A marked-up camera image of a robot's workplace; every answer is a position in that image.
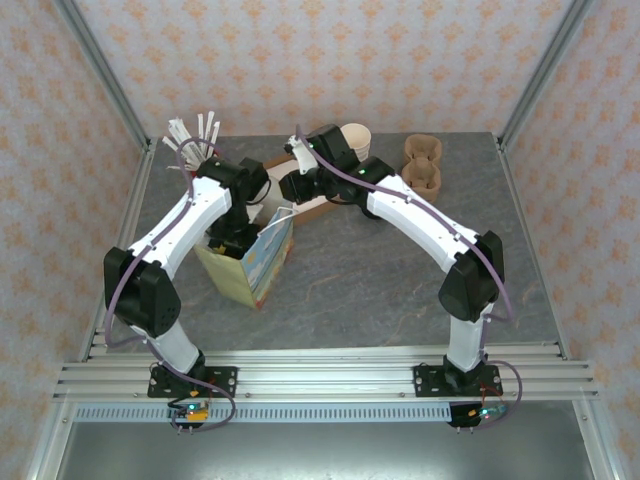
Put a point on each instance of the paper gift bag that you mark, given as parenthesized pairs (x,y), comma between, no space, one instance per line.
(260,270)

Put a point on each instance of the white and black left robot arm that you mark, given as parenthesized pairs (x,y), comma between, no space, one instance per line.
(145,300)

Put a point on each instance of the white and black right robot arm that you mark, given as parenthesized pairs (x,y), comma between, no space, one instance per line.
(420,230)

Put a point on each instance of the brown cardboard napkin box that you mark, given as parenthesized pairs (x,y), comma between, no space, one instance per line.
(315,212)

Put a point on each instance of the red straw holder cup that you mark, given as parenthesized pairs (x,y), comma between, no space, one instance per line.
(194,174)

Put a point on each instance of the white wrapped straw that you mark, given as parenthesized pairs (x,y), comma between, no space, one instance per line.
(176,168)
(170,144)
(201,127)
(216,132)
(209,127)
(182,127)
(175,127)

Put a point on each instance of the black cup lid stack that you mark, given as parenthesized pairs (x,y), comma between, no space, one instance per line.
(371,215)

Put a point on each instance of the brown pulp cup carrier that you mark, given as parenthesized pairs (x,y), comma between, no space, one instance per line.
(422,150)

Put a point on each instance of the small circuit board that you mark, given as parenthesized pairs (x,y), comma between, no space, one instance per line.
(481,414)
(192,413)

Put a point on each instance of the grey metal panel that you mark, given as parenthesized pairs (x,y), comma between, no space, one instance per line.
(320,455)

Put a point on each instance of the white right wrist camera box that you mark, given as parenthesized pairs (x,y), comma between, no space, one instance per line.
(305,160)

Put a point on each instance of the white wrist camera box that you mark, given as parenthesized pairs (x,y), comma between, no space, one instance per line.
(305,160)
(256,212)

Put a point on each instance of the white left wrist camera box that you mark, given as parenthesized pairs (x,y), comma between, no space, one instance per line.
(256,212)

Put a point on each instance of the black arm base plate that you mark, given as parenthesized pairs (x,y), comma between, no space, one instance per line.
(425,382)
(225,380)

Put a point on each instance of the aluminium mounting rail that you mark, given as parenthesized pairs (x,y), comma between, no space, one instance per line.
(325,375)

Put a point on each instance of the aluminium upright post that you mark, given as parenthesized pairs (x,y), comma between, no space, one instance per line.
(102,70)
(544,70)

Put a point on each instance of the aluminium frame leg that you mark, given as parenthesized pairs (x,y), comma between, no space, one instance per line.
(602,462)
(52,440)

